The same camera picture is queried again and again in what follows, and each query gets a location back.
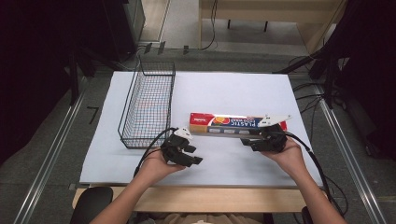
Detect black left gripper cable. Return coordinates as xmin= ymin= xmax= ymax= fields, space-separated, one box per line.
xmin=133 ymin=126 xmax=179 ymax=178

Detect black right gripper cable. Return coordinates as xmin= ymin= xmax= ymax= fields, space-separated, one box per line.
xmin=283 ymin=132 xmax=347 ymax=218

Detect dark curtain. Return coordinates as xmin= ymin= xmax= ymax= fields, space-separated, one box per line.
xmin=323 ymin=0 xmax=396 ymax=161
xmin=0 ymin=0 xmax=108 ymax=166

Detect black floor cables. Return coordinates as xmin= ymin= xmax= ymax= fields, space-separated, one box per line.
xmin=288 ymin=55 xmax=326 ymax=145

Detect dark cabinet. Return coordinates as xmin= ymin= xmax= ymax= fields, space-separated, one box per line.
xmin=102 ymin=0 xmax=147 ymax=63

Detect wooden table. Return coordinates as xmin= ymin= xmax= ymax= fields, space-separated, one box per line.
xmin=72 ymin=185 xmax=331 ymax=215

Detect black hanging cable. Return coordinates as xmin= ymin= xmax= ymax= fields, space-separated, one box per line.
xmin=200 ymin=0 xmax=219 ymax=51

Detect person's left hand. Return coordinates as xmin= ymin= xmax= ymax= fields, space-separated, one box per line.
xmin=135 ymin=148 xmax=187 ymax=188

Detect black stand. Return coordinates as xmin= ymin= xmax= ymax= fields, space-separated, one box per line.
xmin=273 ymin=43 xmax=347 ymax=110
xmin=64 ymin=46 xmax=129 ymax=106

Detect metal floor rail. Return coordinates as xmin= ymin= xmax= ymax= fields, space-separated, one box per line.
xmin=312 ymin=83 xmax=389 ymax=224
xmin=12 ymin=77 xmax=89 ymax=224

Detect white table sheet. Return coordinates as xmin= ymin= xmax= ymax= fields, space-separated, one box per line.
xmin=78 ymin=70 xmax=323 ymax=189

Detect black wire basket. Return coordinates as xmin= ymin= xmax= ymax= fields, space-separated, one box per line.
xmin=117 ymin=61 xmax=177 ymax=149

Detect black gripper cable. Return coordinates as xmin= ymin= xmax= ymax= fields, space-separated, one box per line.
xmin=133 ymin=126 xmax=179 ymax=178
xmin=283 ymin=132 xmax=347 ymax=218

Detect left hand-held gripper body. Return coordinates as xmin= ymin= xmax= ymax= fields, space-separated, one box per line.
xmin=160 ymin=126 xmax=194 ymax=166

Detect long plastic wrap box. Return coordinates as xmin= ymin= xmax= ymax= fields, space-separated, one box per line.
xmin=189 ymin=112 xmax=289 ymax=139

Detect black chair armrest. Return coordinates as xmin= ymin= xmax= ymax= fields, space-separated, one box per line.
xmin=69 ymin=186 xmax=114 ymax=224
xmin=300 ymin=205 xmax=313 ymax=224

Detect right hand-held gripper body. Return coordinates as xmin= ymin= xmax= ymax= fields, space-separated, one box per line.
xmin=256 ymin=114 xmax=293 ymax=153

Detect person's right hand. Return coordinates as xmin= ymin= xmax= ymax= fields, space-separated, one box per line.
xmin=260 ymin=136 xmax=308 ymax=182

